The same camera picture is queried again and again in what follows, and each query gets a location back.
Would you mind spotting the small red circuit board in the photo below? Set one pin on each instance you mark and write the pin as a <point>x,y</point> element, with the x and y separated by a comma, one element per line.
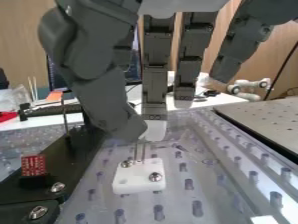
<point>33,165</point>

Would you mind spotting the small white jointed device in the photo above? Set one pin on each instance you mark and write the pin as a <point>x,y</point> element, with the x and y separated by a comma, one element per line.
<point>248,87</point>

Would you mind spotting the white desk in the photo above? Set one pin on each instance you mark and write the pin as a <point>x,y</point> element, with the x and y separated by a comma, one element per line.
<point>221,99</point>

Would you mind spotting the black keyboard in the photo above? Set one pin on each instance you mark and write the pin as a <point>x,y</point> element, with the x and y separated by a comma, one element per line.
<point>51,110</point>

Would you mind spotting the thin stick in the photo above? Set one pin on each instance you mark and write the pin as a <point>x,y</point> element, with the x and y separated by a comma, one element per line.
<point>65,116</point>

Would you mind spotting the dark grey robot hand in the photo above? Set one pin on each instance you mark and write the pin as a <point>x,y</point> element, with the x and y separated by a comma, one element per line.
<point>97,60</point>

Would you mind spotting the red tray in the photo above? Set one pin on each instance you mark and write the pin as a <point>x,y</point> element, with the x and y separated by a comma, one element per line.
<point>4,116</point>

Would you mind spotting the small white block with screws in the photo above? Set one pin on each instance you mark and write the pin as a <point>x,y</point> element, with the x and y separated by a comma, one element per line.
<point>135,180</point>

